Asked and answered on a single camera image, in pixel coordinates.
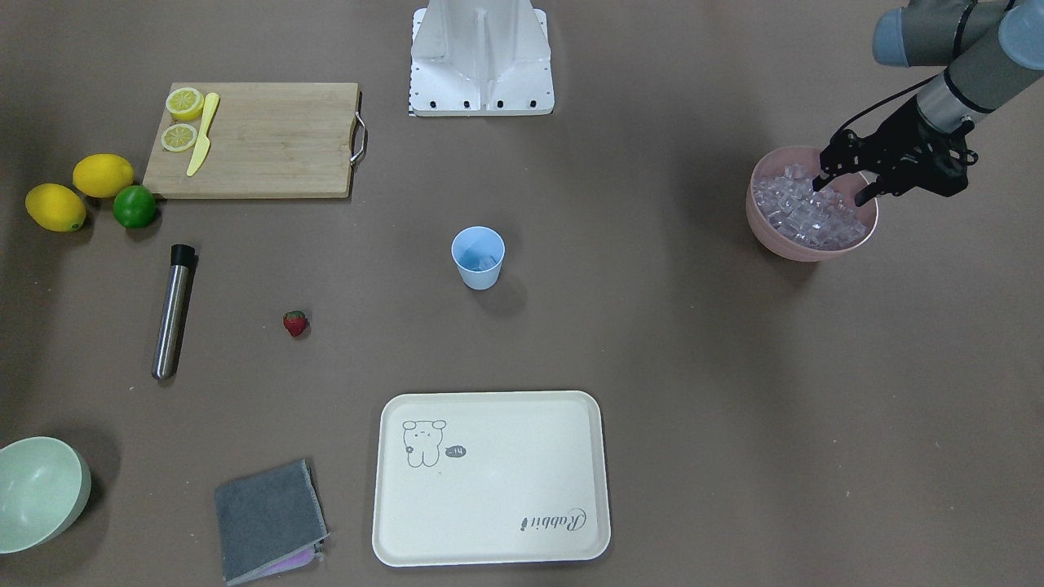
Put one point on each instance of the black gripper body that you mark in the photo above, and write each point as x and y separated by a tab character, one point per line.
900	136

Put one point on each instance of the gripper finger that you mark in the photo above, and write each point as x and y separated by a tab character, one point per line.
879	184
828	174

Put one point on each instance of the ice cube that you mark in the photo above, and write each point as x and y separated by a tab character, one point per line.
486	263

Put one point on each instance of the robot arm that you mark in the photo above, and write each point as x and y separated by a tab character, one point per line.
987	52

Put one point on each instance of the clear ice cubes pile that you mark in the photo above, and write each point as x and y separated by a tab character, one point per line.
814	219

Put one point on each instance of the light blue plastic cup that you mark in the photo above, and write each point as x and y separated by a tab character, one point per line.
470	244

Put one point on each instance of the pink bowl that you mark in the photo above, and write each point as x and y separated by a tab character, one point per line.
773	164

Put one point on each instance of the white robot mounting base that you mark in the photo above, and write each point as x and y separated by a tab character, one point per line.
480	59

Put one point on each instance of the cream rabbit serving tray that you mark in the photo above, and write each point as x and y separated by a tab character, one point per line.
491	477

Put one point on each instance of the red strawberry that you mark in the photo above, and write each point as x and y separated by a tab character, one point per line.
295	323

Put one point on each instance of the lemon slice upper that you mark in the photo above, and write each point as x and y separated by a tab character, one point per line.
185	104

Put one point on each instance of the lemon slice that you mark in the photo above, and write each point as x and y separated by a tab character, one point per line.
185	104
179	137

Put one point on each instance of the grey folded cloth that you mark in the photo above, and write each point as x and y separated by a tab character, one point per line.
269	523

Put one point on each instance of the lemon slice lower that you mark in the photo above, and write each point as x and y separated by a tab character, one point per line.
179	137

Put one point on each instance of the green lime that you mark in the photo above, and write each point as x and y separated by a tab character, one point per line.
134	207

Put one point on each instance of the yellow lemon near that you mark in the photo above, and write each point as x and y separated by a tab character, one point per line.
103	175

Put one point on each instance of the yellow lemon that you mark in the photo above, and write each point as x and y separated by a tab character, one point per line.
103	175
55	207

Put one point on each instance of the yellow lemon far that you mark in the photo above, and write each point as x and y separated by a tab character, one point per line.
55	207

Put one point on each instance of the mint green bowl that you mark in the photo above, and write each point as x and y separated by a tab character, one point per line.
45	485

